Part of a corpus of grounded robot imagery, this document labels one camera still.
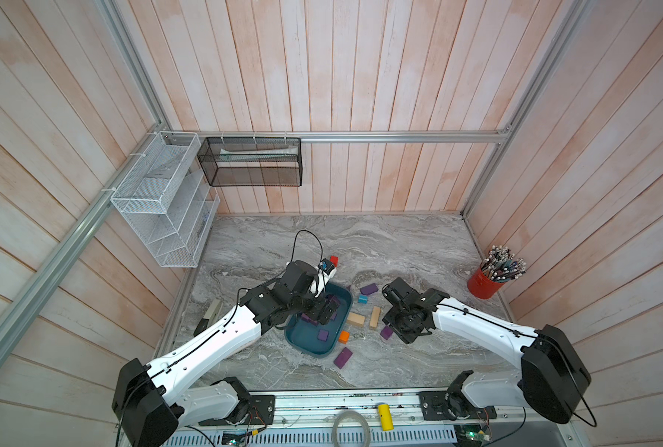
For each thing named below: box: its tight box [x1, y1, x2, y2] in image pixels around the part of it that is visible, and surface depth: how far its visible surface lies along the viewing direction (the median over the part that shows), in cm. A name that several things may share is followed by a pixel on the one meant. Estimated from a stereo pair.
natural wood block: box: [346, 311, 366, 327], surface depth 90 cm
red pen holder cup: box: [467, 244, 528, 300], surface depth 87 cm
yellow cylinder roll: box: [378, 403, 394, 432], surface depth 73 cm
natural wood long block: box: [368, 305, 381, 329], surface depth 91 cm
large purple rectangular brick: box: [333, 346, 353, 370], surface depth 83 cm
